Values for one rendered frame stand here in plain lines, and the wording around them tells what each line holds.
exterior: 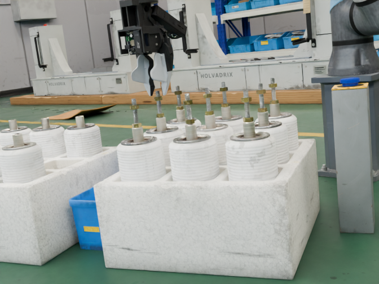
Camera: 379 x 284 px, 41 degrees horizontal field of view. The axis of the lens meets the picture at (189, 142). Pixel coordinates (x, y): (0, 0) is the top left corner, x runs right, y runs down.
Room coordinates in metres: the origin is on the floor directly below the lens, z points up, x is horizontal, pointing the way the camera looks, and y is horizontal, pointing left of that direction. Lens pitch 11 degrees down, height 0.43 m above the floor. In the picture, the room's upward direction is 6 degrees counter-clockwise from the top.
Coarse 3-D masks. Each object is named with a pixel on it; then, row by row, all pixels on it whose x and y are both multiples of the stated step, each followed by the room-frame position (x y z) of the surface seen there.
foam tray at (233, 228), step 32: (96, 192) 1.00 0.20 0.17; (128, 192) 0.97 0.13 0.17; (160, 192) 0.95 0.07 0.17; (192, 192) 0.92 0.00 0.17; (224, 192) 0.90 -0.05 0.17; (256, 192) 0.88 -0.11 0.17; (288, 192) 0.87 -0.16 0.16; (128, 224) 0.98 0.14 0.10; (160, 224) 0.95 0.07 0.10; (192, 224) 0.93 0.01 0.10; (224, 224) 0.90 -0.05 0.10; (256, 224) 0.88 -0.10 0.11; (288, 224) 0.86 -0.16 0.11; (128, 256) 0.98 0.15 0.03; (160, 256) 0.95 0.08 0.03; (192, 256) 0.93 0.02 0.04; (224, 256) 0.90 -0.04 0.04; (256, 256) 0.88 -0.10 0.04; (288, 256) 0.86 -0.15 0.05
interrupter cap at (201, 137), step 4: (180, 136) 1.03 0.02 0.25; (184, 136) 1.03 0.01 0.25; (200, 136) 1.01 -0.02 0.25; (204, 136) 1.00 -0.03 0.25; (208, 136) 1.00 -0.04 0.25; (176, 140) 0.99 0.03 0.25; (180, 140) 0.99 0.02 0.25; (184, 140) 0.98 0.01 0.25; (188, 140) 0.98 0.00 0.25; (192, 140) 0.97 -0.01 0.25; (196, 140) 0.97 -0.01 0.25; (200, 140) 0.97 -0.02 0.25; (204, 140) 0.97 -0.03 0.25
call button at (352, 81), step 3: (342, 78) 1.08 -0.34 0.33; (345, 78) 1.07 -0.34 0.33; (348, 78) 1.06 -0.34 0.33; (351, 78) 1.06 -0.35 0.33; (354, 78) 1.05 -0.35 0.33; (357, 78) 1.05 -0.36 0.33; (342, 81) 1.06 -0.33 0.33; (345, 81) 1.06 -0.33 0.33; (348, 81) 1.05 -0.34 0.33; (351, 81) 1.05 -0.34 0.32; (354, 81) 1.05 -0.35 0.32; (357, 81) 1.05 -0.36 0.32; (342, 84) 1.07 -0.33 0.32; (345, 84) 1.06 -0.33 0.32; (348, 84) 1.06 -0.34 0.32; (351, 84) 1.05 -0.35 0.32; (354, 84) 1.05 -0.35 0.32; (357, 84) 1.06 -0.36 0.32
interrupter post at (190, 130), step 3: (186, 126) 0.99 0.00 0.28; (189, 126) 0.99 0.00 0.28; (192, 126) 0.99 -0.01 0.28; (195, 126) 1.00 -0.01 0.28; (186, 129) 0.99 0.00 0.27; (189, 129) 0.99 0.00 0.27; (192, 129) 0.99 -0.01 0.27; (195, 129) 1.00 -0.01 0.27; (186, 132) 1.00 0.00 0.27; (189, 132) 0.99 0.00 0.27; (192, 132) 0.99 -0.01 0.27; (195, 132) 0.99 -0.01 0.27; (186, 135) 1.00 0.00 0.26; (189, 135) 0.99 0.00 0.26; (192, 135) 0.99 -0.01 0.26; (195, 135) 0.99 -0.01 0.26; (186, 138) 1.00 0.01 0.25; (189, 138) 0.99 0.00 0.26; (192, 138) 0.99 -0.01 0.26; (195, 138) 0.99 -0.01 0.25
